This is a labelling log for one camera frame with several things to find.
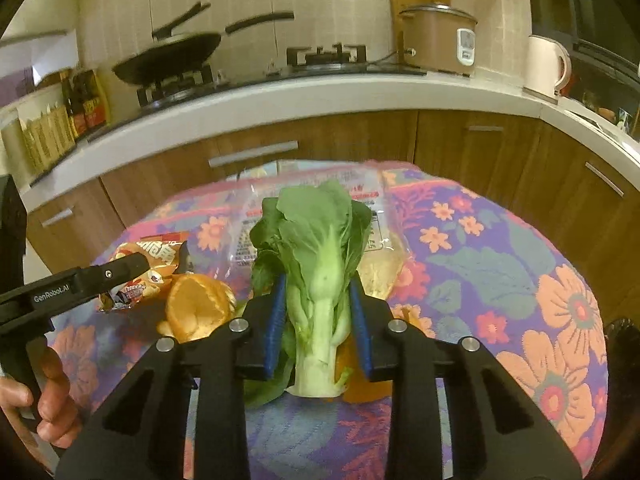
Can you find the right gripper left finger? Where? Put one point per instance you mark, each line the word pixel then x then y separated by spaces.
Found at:
pixel 139 431

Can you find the floral tablecloth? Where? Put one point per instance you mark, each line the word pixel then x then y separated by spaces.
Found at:
pixel 471 268

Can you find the brown rice cooker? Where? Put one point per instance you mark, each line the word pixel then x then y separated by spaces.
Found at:
pixel 439 38

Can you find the dark sauce bottle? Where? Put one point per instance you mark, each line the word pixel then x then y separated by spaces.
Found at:
pixel 85 101

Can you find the orange snack bag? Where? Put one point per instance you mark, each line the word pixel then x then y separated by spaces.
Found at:
pixel 157 261

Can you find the person's left hand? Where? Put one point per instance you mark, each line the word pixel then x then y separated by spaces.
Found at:
pixel 60 421

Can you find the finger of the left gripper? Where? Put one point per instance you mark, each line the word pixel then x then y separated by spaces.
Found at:
pixel 93 281

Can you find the brown kitchen cabinets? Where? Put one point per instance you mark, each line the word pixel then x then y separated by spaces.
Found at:
pixel 573 184

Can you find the white electric kettle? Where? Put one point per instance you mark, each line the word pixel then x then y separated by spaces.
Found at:
pixel 547 68

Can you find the black frying pan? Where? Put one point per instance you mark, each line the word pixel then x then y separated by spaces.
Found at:
pixel 170 55

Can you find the dark window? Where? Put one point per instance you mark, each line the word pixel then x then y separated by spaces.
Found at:
pixel 602 38

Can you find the clear printed plastic bag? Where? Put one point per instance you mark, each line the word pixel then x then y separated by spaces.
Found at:
pixel 386 251

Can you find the green bok choy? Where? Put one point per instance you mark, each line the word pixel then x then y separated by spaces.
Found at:
pixel 315 272

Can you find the white countertop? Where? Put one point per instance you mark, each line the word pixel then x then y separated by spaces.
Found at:
pixel 299 98

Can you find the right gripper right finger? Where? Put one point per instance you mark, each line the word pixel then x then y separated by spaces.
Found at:
pixel 497 430

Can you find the black gas stove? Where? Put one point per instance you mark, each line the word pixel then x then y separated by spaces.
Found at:
pixel 300 62

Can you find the black trash bin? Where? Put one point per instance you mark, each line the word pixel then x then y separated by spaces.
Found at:
pixel 622 420

